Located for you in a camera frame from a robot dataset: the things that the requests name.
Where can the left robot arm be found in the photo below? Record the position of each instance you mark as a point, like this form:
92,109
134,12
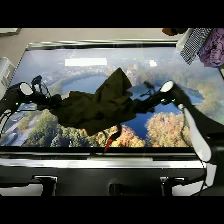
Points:
15,96

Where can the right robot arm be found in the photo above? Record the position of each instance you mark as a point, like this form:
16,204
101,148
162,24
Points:
196,123

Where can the checked shirt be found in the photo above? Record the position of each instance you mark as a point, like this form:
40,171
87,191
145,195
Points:
195,43

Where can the purple garment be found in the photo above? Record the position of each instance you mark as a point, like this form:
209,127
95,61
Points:
213,48

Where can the dark green garment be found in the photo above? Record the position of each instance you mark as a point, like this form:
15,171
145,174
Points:
100,106

